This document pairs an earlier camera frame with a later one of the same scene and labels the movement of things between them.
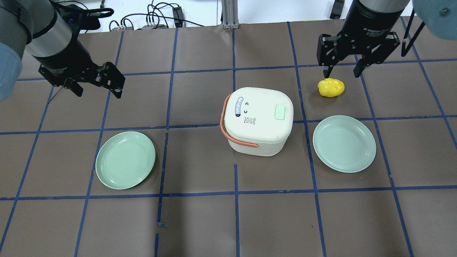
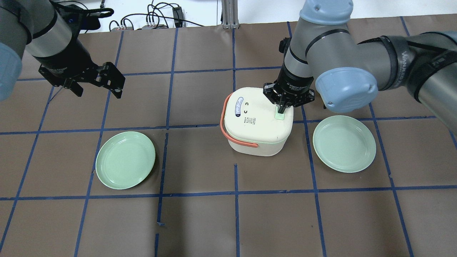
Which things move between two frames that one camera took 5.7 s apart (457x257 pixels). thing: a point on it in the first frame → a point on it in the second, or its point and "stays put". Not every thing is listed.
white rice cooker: x=257 y=121 stays put
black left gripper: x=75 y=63 stays put
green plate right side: x=344 y=144 stays put
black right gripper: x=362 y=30 → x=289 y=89
